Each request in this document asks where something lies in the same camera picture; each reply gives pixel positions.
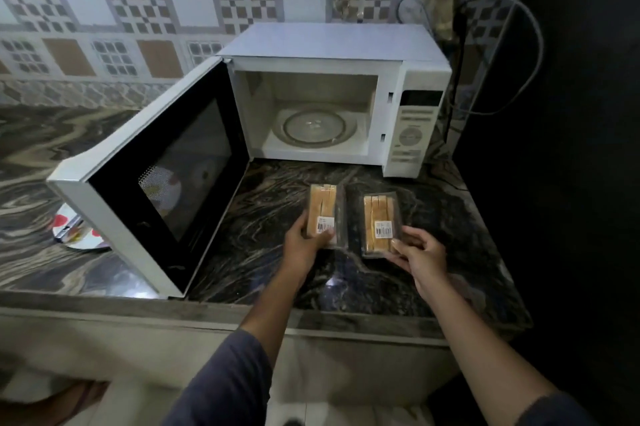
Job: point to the person's right hand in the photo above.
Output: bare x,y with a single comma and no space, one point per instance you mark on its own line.
425,261

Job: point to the person's left hand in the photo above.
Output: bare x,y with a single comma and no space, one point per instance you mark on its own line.
299,253

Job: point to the person's left thumb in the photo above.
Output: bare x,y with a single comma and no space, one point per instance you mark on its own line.
324,239

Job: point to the person's right thumb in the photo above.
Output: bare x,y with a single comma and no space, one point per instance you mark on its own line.
401,250

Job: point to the clear sandwich pack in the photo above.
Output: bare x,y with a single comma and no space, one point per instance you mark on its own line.
380,213
322,206

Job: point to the person's right forearm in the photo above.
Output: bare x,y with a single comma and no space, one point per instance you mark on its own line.
480,355

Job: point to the person's left forearm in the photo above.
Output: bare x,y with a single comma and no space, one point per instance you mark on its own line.
260,330

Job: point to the round glass turntable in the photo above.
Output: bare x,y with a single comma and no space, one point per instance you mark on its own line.
315,127

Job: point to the large black appliance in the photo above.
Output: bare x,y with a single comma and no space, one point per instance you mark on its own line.
565,166

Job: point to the white microwave oven body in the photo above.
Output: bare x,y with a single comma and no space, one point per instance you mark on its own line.
320,43

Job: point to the white microwave door, black window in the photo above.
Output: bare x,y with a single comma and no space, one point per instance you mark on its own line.
115,176

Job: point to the white plate with red print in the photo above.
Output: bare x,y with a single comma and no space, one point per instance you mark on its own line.
75,233

